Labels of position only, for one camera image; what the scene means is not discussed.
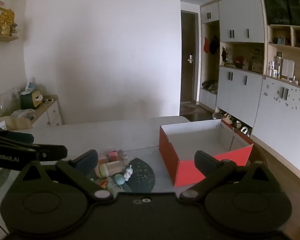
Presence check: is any wooden wall shelf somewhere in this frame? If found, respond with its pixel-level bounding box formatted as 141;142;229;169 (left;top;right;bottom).
0;34;20;42

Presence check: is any green tissue box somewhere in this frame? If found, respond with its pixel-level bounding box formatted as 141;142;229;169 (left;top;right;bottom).
20;90;44;109

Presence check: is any clear jar with pale lid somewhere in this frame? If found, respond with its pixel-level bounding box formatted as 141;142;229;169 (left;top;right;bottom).
95;160;127;178

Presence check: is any white bottle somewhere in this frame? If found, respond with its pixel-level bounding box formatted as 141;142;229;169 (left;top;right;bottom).
281;59;295;79

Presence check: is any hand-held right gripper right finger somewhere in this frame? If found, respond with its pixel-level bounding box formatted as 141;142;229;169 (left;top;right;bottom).
179;150;278;202

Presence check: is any black hat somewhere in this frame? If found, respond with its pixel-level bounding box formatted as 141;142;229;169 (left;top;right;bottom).
209;35;220;55

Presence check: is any dark doormat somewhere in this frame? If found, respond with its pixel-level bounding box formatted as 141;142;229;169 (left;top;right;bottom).
180;105;205;115

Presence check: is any white drawer chest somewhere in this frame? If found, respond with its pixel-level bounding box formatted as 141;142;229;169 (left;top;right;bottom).
30;94;63;128

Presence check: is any golden ornament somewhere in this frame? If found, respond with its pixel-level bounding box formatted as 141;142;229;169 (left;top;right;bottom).
0;9;15;36

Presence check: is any clear plastic bag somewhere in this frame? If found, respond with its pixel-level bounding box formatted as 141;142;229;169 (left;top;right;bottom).
11;109;37;120

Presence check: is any dark wooden door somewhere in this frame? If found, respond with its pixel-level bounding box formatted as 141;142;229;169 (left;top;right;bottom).
181;10;199;103

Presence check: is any white rabbit astronaut figurine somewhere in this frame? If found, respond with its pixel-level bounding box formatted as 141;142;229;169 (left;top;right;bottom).
124;165;133;182

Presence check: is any white wooden wall cabinet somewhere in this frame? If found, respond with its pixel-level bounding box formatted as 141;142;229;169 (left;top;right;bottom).
199;0;300;153

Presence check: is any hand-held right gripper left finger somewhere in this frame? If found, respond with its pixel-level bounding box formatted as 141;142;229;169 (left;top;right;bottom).
22;149;115;203

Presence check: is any dark round mat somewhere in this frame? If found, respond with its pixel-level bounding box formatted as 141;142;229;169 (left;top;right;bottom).
90;157;155;193

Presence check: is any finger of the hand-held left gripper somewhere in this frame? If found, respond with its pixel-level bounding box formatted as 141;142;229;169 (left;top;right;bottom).
0;127;34;143
0;136;68;161

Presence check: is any red cardboard box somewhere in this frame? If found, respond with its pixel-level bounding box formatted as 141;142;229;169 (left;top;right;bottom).
159;119;254;187

